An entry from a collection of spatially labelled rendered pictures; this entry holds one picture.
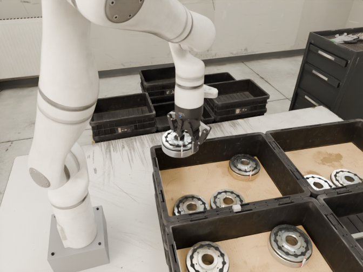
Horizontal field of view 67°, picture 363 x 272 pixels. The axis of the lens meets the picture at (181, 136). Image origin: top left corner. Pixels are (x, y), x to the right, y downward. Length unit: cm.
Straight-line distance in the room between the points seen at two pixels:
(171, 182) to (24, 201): 56
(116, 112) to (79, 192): 130
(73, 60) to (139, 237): 65
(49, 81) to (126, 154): 83
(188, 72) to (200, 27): 11
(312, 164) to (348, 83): 119
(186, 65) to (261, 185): 48
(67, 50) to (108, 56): 321
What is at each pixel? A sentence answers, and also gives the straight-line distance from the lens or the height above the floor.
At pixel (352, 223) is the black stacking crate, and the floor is 83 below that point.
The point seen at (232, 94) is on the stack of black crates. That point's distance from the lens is 216.
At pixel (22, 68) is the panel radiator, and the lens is 364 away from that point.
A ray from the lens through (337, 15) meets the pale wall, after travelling 489.
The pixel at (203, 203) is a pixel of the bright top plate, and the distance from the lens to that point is 82.
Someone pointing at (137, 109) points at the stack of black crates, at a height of 49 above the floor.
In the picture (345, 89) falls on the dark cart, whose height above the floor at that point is 63.
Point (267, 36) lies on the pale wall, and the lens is 426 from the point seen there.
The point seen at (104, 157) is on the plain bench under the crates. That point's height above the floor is 70.
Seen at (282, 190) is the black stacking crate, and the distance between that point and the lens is 92.
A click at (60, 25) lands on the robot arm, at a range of 42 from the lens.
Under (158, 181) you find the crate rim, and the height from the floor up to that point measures 93.
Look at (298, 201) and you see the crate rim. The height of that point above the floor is 93.
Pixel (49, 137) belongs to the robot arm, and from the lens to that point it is 53.
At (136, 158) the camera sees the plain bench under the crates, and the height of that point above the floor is 70.
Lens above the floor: 148
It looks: 36 degrees down
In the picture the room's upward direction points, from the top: straight up
